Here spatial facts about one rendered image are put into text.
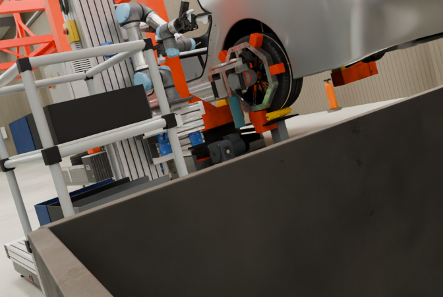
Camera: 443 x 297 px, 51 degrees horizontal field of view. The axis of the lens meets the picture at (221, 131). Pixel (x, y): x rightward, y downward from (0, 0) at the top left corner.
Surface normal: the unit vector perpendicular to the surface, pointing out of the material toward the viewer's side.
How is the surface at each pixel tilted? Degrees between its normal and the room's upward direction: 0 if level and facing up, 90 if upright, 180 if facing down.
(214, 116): 90
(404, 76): 90
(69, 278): 0
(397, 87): 90
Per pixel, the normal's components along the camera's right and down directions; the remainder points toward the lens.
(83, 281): -0.26, -0.96
